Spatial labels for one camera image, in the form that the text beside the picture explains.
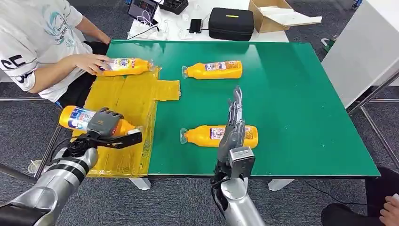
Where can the white table foot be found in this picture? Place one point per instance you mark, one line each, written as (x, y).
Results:
(280, 184)
(142, 184)

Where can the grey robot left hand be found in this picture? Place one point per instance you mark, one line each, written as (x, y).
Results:
(104, 122)

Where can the black carry case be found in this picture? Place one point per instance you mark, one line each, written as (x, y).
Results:
(230, 24)

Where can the green table mat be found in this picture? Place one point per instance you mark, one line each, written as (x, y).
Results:
(296, 109)

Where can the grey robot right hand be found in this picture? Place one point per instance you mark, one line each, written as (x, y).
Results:
(233, 137)

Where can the person's hand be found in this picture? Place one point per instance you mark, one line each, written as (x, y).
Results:
(391, 212)

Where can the yellow sheet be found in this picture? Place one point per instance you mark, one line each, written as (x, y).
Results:
(124, 103)

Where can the white table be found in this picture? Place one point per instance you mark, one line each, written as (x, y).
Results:
(184, 35)

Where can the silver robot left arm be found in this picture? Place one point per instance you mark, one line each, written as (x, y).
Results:
(59, 181)

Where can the orange drink bottle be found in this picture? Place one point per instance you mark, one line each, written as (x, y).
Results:
(134, 67)
(74, 118)
(199, 71)
(199, 137)

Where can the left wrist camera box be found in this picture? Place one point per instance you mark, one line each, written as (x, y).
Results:
(124, 141)

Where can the person's right hand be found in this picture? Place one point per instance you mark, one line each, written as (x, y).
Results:
(90, 63)

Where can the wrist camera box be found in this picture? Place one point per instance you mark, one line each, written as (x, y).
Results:
(242, 162)
(124, 141)

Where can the metal desk frame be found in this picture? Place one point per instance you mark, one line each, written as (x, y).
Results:
(374, 93)

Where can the tablet with dark screen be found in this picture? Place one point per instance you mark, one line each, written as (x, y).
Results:
(142, 8)

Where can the green and white object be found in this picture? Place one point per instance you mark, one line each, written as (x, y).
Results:
(328, 43)

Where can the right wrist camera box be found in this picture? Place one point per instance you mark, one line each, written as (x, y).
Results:
(242, 162)

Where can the white desk panel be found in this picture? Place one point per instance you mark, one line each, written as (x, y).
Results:
(361, 53)

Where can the cardboard box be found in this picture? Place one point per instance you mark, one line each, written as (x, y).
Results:
(265, 25)

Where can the black open case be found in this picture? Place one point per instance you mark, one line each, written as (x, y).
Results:
(174, 5)

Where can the clear plastic cup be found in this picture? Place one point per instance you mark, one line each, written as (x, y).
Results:
(32, 167)

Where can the person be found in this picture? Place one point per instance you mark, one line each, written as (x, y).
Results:
(374, 202)
(28, 40)

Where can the white foam board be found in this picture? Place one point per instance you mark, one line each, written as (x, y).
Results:
(290, 16)

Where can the metal frame bar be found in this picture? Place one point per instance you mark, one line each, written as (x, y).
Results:
(46, 153)

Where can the black smartphone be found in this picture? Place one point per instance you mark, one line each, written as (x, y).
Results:
(195, 26)

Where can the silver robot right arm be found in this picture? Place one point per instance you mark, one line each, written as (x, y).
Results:
(237, 199)

